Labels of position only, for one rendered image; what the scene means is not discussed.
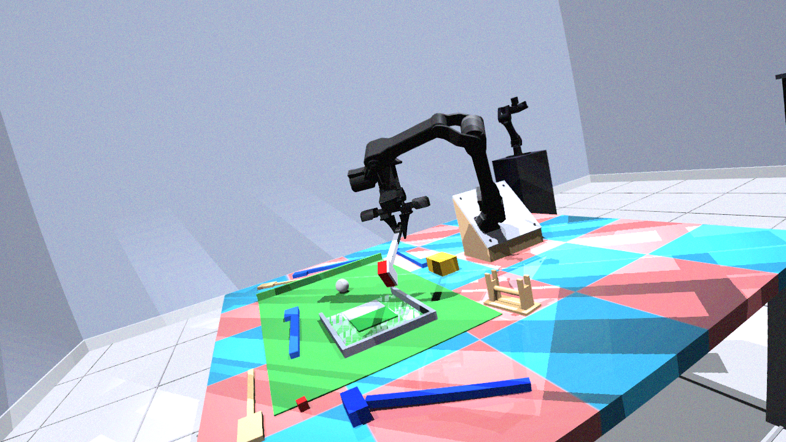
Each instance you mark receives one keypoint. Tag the red cube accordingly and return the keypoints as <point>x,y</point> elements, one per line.
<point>302,404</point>

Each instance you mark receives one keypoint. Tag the green flat mat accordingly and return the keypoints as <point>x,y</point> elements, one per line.
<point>321,368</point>

